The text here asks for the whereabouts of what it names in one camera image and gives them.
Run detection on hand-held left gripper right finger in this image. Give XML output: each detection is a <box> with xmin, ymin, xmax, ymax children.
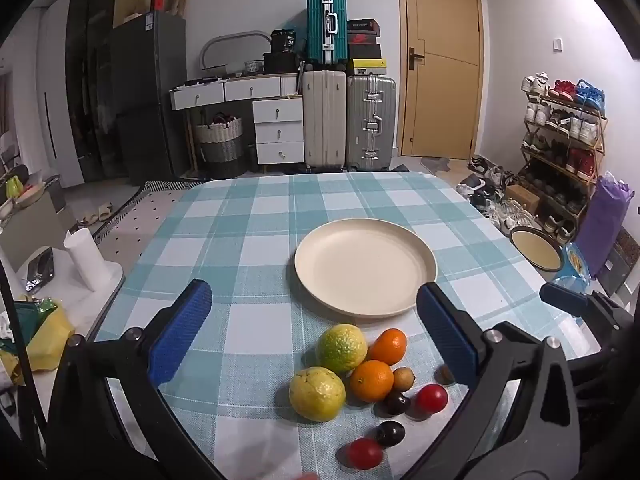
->
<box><xmin>416</xmin><ymin>282</ymin><xmax>583</xmax><ymax>480</ymax></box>

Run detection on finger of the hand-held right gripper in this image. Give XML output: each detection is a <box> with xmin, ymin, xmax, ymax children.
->
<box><xmin>540</xmin><ymin>281</ymin><xmax>591</xmax><ymax>319</ymax></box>

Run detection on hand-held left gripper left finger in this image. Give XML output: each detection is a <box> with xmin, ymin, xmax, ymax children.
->
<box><xmin>47</xmin><ymin>279</ymin><xmax>213</xmax><ymax>480</ymax></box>

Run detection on orange mandarin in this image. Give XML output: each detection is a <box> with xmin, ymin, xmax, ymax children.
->
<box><xmin>369</xmin><ymin>328</ymin><xmax>408</xmax><ymax>366</ymax></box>
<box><xmin>349</xmin><ymin>359</ymin><xmax>395</xmax><ymax>404</ymax></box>

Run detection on red tomato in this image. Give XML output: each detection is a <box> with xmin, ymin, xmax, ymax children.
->
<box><xmin>347</xmin><ymin>437</ymin><xmax>385</xmax><ymax>470</ymax></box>
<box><xmin>416</xmin><ymin>383</ymin><xmax>449</xmax><ymax>414</ymax></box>

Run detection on dark plum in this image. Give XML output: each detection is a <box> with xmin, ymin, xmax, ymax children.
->
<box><xmin>375</xmin><ymin>420</ymin><xmax>406</xmax><ymax>447</ymax></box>
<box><xmin>382</xmin><ymin>391</ymin><xmax>412</xmax><ymax>417</ymax></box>

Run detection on cream round plate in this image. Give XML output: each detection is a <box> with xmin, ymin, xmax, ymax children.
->
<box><xmin>294</xmin><ymin>218</ymin><xmax>438</xmax><ymax>319</ymax></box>

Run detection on green citrus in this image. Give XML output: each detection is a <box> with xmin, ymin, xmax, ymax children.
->
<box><xmin>315</xmin><ymin>324</ymin><xmax>369</xmax><ymax>374</ymax></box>

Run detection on yellow lemon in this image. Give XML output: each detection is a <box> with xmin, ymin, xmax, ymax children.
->
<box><xmin>288</xmin><ymin>366</ymin><xmax>347</xmax><ymax>422</ymax></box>

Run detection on blue packet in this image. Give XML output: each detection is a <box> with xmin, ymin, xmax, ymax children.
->
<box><xmin>559</xmin><ymin>242</ymin><xmax>592</xmax><ymax>293</ymax></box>

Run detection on dark rimmed round tray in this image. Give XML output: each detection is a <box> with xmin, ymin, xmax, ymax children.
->
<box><xmin>509</xmin><ymin>226</ymin><xmax>566</xmax><ymax>273</ymax></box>

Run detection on dark patterned box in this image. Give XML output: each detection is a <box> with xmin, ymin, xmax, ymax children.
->
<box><xmin>597</xmin><ymin>227</ymin><xmax>640</xmax><ymax>296</ymax></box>

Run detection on purple gift bag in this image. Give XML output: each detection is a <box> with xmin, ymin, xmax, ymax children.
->
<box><xmin>575</xmin><ymin>171</ymin><xmax>636</xmax><ymax>281</ymax></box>

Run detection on small cardboard box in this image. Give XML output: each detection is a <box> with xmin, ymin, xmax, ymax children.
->
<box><xmin>504</xmin><ymin>185</ymin><xmax>542</xmax><ymax>215</ymax></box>

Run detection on white side table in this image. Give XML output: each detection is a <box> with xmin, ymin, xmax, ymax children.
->
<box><xmin>0</xmin><ymin>255</ymin><xmax>125</xmax><ymax>391</ymax></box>

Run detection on white paper towel roll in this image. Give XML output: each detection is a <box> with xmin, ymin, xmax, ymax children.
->
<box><xmin>63</xmin><ymin>228</ymin><xmax>112</xmax><ymax>292</ymax></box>

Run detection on patterned floor rug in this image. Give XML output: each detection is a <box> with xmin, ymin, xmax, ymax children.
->
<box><xmin>92</xmin><ymin>180</ymin><xmax>201</xmax><ymax>271</ymax></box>

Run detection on scattered shoes pile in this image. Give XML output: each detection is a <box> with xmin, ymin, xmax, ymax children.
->
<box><xmin>456</xmin><ymin>155</ymin><xmax>538</xmax><ymax>233</ymax></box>

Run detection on yellow plastic bag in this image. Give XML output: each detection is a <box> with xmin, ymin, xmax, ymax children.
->
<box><xmin>15</xmin><ymin>297</ymin><xmax>76</xmax><ymax>373</ymax></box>

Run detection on wooden shoe rack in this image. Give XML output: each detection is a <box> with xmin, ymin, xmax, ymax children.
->
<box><xmin>517</xmin><ymin>74</ymin><xmax>608</xmax><ymax>241</ymax></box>

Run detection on woven laundry basket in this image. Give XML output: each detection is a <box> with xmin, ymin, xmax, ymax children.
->
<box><xmin>194</xmin><ymin>112</ymin><xmax>246</xmax><ymax>179</ymax></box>

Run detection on white bowl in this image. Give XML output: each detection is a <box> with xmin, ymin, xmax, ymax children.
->
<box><xmin>12</xmin><ymin>180</ymin><xmax>48</xmax><ymax>210</ymax></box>

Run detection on white drawer desk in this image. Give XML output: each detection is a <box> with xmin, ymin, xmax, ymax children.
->
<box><xmin>169</xmin><ymin>74</ymin><xmax>306</xmax><ymax>167</ymax></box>

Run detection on silver suitcase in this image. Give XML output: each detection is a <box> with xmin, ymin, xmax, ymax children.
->
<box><xmin>346</xmin><ymin>74</ymin><xmax>397</xmax><ymax>173</ymax></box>

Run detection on dark grey refrigerator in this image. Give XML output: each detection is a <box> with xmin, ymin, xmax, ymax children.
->
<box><xmin>107</xmin><ymin>10</ymin><xmax>190</xmax><ymax>187</ymax></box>

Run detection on beige suitcase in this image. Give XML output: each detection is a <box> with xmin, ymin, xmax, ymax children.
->
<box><xmin>302</xmin><ymin>69</ymin><xmax>348</xmax><ymax>171</ymax></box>

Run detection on wooden door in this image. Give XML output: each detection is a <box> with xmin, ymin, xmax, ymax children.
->
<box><xmin>396</xmin><ymin>0</ymin><xmax>485</xmax><ymax>160</ymax></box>

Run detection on tall dark wardrobe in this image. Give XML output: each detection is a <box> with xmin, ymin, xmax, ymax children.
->
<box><xmin>65</xmin><ymin>0</ymin><xmax>123</xmax><ymax>183</ymax></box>

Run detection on yellow and black shoe box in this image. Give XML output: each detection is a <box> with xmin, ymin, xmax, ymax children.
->
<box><xmin>350</xmin><ymin>58</ymin><xmax>388</xmax><ymax>77</ymax></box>

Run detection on black bag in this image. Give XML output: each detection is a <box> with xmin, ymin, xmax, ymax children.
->
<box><xmin>262</xmin><ymin>51</ymin><xmax>304</xmax><ymax>75</ymax></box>

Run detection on large black shoe box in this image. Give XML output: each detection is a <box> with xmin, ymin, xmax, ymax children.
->
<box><xmin>348</xmin><ymin>43</ymin><xmax>383</xmax><ymax>61</ymax></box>

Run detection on oval mirror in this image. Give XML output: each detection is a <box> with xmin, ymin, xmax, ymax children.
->
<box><xmin>200</xmin><ymin>31</ymin><xmax>271</xmax><ymax>77</ymax></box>

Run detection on black canister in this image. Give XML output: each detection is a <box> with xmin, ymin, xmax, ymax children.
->
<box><xmin>270</xmin><ymin>29</ymin><xmax>297</xmax><ymax>54</ymax></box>

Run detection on teal suitcase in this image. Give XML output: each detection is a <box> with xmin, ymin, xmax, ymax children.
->
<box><xmin>306</xmin><ymin>0</ymin><xmax>349</xmax><ymax>72</ymax></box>

